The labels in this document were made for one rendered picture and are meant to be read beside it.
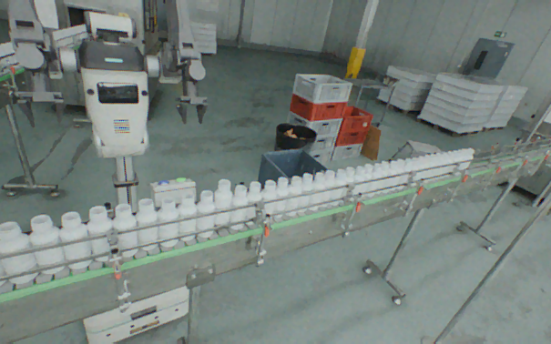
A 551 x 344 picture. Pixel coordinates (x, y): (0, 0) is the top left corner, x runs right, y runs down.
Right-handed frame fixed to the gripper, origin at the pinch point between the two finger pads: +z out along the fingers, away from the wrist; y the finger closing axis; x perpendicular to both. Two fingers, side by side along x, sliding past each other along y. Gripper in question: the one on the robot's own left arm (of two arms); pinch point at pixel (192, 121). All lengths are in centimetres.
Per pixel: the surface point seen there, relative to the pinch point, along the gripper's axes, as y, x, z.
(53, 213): -46, 177, 68
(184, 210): -14.9, -24.0, 27.3
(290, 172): 82, 34, 34
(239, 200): 3.2, -27.0, 26.9
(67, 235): -44, -21, 28
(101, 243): -37, -20, 33
